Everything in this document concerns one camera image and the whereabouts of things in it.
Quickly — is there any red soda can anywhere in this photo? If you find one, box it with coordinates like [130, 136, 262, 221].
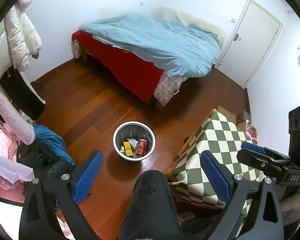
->
[135, 138, 148, 157]

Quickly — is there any silver wrapper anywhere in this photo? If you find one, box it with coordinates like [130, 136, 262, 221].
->
[127, 138, 138, 150]

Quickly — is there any yellow small box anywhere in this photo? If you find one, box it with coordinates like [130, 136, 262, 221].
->
[123, 141, 134, 157]

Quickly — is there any white round trash bin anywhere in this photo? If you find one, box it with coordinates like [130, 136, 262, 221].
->
[113, 121, 156, 162]

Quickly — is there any pink plush toy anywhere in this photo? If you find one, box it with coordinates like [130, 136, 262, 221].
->
[245, 120, 258, 145]

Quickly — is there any green white checkered tablecloth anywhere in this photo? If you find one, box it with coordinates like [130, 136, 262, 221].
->
[167, 110, 264, 209]

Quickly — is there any flat cardboard piece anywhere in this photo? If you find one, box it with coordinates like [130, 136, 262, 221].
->
[217, 105, 236, 119]

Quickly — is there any blue jacket pile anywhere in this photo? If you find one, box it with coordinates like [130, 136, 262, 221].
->
[33, 124, 76, 166]

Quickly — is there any black fuzzy trouser leg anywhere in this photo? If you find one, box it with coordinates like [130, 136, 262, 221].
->
[118, 170, 183, 239]

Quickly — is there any pink knitted garment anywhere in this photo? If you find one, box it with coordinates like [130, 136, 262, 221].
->
[0, 67, 36, 146]

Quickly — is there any patterned mattress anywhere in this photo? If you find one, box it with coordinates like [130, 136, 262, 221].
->
[153, 72, 188, 107]

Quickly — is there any light blue duvet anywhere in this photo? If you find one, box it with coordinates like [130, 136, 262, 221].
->
[79, 14, 221, 78]

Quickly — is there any white door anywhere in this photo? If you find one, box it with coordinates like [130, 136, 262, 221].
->
[216, 0, 282, 89]

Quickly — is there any red bed sheet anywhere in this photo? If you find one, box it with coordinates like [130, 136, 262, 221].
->
[71, 30, 164, 103]

